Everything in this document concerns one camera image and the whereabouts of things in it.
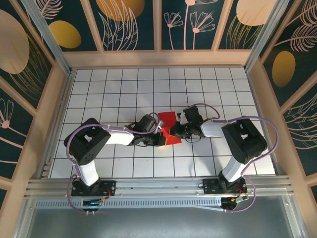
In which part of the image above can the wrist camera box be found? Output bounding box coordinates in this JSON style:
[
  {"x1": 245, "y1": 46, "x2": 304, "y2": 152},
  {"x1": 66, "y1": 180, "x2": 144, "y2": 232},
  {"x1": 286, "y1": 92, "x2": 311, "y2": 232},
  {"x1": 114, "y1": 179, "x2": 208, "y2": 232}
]
[
  {"x1": 137, "y1": 113, "x2": 164, "y2": 132},
  {"x1": 177, "y1": 106, "x2": 203, "y2": 124}
]

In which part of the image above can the grey metal sheet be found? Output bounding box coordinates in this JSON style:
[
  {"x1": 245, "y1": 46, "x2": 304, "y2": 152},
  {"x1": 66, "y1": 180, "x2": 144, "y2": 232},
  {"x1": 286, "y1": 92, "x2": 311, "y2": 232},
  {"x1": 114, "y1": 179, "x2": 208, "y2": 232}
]
[{"x1": 14, "y1": 195, "x2": 305, "y2": 238}]

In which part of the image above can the long aluminium base rail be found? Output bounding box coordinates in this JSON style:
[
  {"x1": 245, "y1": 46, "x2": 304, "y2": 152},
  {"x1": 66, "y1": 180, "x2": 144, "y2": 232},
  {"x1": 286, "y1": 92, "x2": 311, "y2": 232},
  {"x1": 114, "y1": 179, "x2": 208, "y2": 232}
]
[{"x1": 24, "y1": 175, "x2": 294, "y2": 199}]

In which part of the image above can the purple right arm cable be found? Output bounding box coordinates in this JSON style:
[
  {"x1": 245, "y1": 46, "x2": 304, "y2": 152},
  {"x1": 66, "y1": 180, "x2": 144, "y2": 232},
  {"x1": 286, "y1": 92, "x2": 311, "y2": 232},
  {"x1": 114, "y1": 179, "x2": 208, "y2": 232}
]
[{"x1": 195, "y1": 103, "x2": 280, "y2": 214}]

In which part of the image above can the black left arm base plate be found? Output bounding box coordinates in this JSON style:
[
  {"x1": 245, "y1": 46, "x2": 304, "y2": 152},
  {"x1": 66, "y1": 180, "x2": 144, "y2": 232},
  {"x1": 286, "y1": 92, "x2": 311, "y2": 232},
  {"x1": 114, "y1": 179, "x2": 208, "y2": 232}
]
[{"x1": 71, "y1": 180, "x2": 117, "y2": 197}]

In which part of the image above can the red paper sheet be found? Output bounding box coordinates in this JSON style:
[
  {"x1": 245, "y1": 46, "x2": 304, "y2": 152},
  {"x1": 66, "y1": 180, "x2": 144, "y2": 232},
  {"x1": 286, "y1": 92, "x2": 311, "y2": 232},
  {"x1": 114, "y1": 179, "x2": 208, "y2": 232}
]
[{"x1": 158, "y1": 111, "x2": 183, "y2": 147}]

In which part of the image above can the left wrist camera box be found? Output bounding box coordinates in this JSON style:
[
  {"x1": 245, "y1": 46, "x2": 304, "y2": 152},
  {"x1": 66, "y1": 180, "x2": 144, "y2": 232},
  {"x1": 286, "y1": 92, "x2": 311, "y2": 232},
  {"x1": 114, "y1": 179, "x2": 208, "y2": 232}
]
[{"x1": 137, "y1": 113, "x2": 164, "y2": 132}]

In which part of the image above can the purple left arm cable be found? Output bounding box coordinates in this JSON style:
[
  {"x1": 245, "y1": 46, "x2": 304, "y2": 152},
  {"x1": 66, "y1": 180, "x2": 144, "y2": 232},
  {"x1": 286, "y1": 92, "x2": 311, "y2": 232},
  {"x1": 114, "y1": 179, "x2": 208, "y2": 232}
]
[{"x1": 67, "y1": 112, "x2": 159, "y2": 214}]

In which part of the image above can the aluminium corner post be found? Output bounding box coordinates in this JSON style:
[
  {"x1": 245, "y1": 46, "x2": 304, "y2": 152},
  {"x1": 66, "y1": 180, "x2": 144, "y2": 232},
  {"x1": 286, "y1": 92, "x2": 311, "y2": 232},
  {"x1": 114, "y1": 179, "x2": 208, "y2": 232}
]
[
  {"x1": 244, "y1": 0, "x2": 297, "y2": 72},
  {"x1": 21, "y1": 0, "x2": 74, "y2": 75}
]

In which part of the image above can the grey slotted cable duct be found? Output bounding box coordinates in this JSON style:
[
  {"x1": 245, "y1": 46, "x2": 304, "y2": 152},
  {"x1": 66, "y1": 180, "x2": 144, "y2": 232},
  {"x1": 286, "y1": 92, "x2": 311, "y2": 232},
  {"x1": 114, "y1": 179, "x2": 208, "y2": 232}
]
[{"x1": 34, "y1": 197, "x2": 225, "y2": 213}]

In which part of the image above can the aluminium side rail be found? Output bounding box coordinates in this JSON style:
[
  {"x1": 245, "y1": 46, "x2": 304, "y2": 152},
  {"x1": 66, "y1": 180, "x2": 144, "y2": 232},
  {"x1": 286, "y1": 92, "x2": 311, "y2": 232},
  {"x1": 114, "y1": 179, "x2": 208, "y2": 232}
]
[{"x1": 37, "y1": 69, "x2": 76, "y2": 179}]

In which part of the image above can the small circuit board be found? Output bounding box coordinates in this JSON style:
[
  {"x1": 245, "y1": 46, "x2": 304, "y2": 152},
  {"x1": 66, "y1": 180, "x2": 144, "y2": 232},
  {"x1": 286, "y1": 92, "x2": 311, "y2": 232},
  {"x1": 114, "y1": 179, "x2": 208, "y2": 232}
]
[
  {"x1": 83, "y1": 199, "x2": 104, "y2": 208},
  {"x1": 221, "y1": 195, "x2": 248, "y2": 211}
]

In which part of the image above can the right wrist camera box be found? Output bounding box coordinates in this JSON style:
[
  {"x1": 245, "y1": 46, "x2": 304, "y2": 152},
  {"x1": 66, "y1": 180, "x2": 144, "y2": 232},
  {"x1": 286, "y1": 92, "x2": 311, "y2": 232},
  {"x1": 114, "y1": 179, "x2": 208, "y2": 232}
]
[{"x1": 177, "y1": 106, "x2": 203, "y2": 124}]

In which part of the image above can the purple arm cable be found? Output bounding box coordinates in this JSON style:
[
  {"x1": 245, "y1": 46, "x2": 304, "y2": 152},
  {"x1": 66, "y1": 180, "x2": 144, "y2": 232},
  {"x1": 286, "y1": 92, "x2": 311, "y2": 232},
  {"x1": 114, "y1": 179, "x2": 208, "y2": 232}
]
[
  {"x1": 195, "y1": 103, "x2": 280, "y2": 214},
  {"x1": 67, "y1": 112, "x2": 159, "y2": 214}
]

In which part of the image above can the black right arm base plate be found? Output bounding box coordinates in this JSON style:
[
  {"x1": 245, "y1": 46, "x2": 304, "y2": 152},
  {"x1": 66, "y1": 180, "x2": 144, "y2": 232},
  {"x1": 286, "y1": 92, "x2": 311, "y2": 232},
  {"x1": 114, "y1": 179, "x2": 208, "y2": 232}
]
[{"x1": 202, "y1": 178, "x2": 248, "y2": 195}]

